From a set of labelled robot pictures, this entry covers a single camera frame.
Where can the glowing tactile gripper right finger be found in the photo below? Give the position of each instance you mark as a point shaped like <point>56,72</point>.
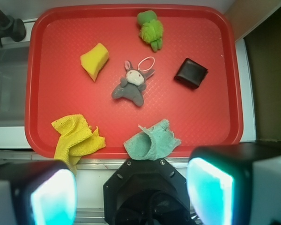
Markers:
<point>236,184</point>

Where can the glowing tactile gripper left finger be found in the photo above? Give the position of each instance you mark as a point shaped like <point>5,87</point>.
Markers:
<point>37,193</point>

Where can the yellow cloth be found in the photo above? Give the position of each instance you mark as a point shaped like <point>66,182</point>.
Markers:
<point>77,139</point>

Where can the light blue cloth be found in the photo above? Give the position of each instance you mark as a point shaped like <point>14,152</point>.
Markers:
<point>152,143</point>

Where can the dark brown leather wallet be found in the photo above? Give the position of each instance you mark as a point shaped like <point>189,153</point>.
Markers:
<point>191,74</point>

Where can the stainless steel sink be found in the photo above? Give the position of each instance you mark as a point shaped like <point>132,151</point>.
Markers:
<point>13,77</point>

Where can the grey bunny plush toy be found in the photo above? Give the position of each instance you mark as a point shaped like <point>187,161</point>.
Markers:
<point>133,84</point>

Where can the yellow sponge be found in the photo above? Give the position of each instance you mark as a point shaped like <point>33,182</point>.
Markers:
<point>94,60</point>

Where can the red plastic tray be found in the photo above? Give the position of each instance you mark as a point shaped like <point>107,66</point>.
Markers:
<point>57,84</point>

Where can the black faucet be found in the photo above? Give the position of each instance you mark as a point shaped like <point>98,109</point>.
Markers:
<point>11,28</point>

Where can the green plush toy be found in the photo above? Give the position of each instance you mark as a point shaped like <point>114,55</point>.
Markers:
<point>151,29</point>

